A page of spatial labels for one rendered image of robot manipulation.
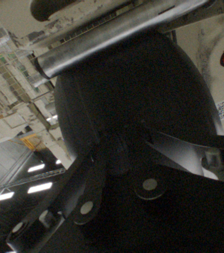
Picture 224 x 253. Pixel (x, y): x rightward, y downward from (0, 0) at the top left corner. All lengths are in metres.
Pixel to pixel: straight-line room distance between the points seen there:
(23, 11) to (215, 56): 0.43
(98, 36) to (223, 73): 0.36
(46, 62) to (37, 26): 0.06
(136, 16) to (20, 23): 0.19
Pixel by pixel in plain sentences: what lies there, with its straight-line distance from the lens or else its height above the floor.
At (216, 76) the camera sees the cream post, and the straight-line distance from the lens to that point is 0.50.
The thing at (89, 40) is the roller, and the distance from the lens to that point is 0.29.
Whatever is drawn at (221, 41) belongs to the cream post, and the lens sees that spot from 0.48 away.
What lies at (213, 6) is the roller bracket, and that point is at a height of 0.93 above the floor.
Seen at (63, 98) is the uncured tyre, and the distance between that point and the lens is 0.28.
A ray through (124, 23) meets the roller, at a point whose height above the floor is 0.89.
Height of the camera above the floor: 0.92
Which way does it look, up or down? 29 degrees up
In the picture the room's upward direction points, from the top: 154 degrees clockwise
